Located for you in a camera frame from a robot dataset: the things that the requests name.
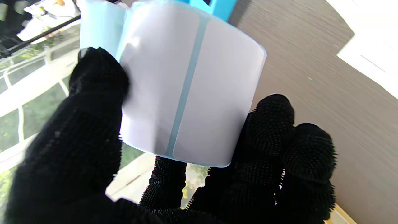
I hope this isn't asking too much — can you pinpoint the blue plastic file box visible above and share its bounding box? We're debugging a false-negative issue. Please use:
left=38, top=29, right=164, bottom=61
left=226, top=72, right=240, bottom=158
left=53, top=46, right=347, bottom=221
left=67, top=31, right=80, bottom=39
left=180, top=0, right=238, bottom=22

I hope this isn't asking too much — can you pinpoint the printed garden window backdrop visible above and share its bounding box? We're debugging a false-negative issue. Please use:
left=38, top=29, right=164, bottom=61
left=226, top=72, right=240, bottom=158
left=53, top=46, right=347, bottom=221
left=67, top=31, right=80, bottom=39
left=0, top=0, right=209, bottom=224

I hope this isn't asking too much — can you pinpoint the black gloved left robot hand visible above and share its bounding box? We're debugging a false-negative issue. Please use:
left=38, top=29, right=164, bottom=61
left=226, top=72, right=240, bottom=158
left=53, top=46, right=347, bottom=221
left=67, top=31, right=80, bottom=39
left=0, top=47, right=338, bottom=224

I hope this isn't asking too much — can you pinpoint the blue-backed white label roll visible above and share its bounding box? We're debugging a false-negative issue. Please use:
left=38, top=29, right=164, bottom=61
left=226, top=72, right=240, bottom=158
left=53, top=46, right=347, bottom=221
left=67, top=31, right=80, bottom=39
left=79, top=0, right=267, bottom=168

